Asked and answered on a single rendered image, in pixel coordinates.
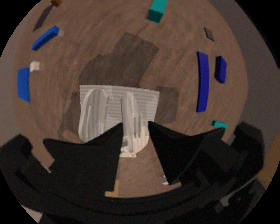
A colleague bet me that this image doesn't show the teal flat bar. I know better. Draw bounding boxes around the teal flat bar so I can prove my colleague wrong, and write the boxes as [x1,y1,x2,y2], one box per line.
[212,120,226,128]

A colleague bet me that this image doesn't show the teal rectangular block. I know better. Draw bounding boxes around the teal rectangular block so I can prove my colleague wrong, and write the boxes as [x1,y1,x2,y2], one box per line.
[148,0,167,24]

